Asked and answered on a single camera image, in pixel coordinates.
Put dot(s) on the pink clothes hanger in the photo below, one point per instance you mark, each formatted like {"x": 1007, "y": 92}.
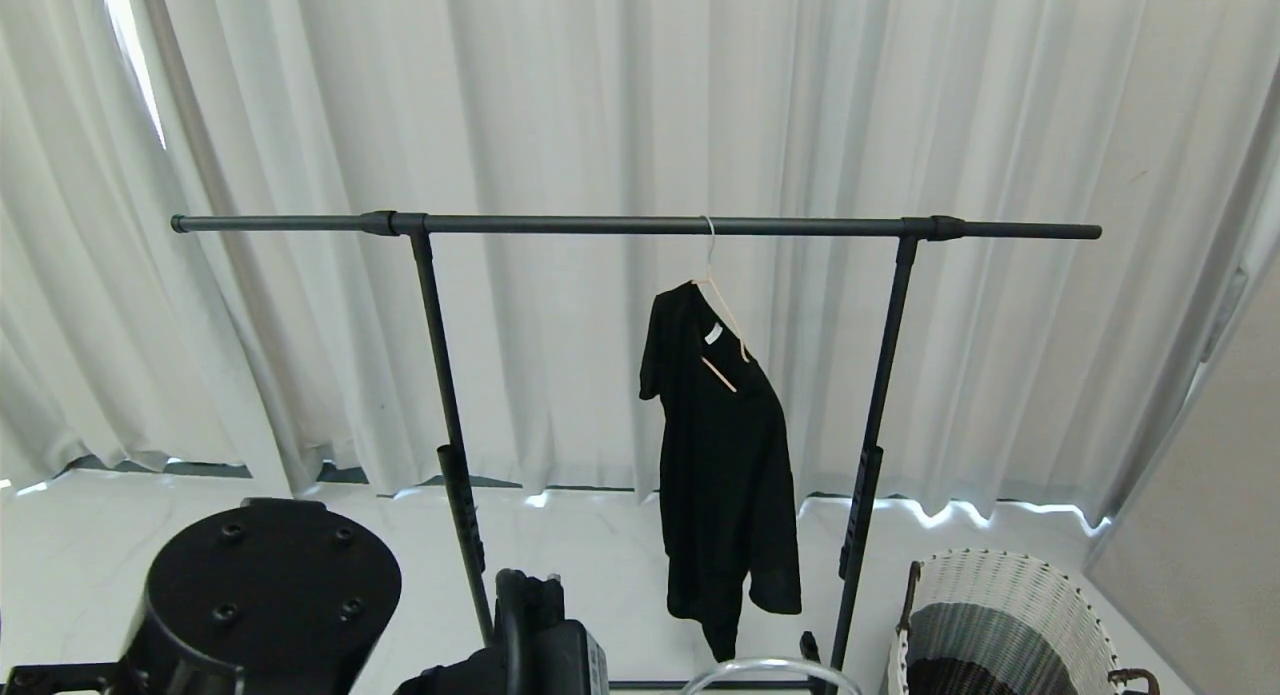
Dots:
{"x": 770, "y": 663}
{"x": 722, "y": 305}

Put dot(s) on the black garment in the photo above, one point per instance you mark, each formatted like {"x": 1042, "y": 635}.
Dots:
{"x": 720, "y": 475}

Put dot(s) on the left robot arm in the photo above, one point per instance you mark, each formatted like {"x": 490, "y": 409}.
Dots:
{"x": 270, "y": 595}

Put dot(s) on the black clothes rack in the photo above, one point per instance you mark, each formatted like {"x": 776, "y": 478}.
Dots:
{"x": 600, "y": 225}

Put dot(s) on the white laundry basket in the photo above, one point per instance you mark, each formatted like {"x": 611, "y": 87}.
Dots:
{"x": 1000, "y": 595}

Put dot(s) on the white curtain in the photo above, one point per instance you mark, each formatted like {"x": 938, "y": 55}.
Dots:
{"x": 600, "y": 95}

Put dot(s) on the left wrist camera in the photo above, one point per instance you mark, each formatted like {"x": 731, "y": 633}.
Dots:
{"x": 565, "y": 665}

